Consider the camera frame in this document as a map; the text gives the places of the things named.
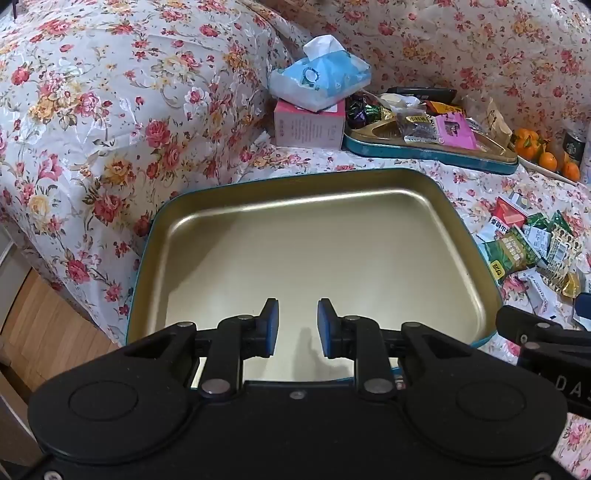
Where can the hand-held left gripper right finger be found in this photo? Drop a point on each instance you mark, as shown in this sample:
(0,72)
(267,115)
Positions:
(327,327)

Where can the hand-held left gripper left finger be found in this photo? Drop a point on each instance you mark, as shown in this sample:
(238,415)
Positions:
(270,327)

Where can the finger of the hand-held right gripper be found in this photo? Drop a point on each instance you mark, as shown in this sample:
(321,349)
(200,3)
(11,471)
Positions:
(531,323)

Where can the green pea snack packet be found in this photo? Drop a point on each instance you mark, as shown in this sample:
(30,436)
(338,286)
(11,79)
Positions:
(508,251)

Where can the pile of mixed snack packets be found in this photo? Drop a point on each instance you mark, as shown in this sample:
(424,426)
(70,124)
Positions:
(554,240)

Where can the deep gold tin tray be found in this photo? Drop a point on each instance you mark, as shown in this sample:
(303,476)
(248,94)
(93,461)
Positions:
(300,240)

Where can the white fruit plate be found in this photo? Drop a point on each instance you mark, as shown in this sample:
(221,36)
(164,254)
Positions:
(549,174)

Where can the heap of mandarin oranges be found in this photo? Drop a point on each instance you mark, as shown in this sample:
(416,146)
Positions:
(526,143)

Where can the dark coffee can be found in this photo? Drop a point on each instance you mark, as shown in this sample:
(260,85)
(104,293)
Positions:
(574,145)

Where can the shallow teal tin tray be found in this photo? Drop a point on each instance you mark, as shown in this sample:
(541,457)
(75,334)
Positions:
(415,153)

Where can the pink cardboard box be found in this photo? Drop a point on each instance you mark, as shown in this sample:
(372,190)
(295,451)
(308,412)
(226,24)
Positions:
(307,127)

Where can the brown paper packet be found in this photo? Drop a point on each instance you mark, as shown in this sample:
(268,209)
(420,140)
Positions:
(489,122)

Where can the pink snack packet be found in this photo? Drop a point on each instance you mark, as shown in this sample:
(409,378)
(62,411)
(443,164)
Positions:
(455,131)

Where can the pile of foil wrapped candies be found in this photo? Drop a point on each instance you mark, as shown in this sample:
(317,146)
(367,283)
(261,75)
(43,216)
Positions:
(362,113)

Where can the clear nut packet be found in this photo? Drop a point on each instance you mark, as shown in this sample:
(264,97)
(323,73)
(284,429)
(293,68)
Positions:
(420,129)

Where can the yellow red snack packet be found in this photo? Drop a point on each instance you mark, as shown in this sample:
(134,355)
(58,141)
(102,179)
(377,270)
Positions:
(443,107)

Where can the long black packet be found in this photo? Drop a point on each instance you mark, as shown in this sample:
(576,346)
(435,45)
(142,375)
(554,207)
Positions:
(425,94)

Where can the blue tissue pack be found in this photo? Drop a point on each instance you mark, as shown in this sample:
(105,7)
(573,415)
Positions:
(318,74)

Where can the floral bedspread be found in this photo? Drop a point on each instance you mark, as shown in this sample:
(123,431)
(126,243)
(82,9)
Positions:
(92,115)

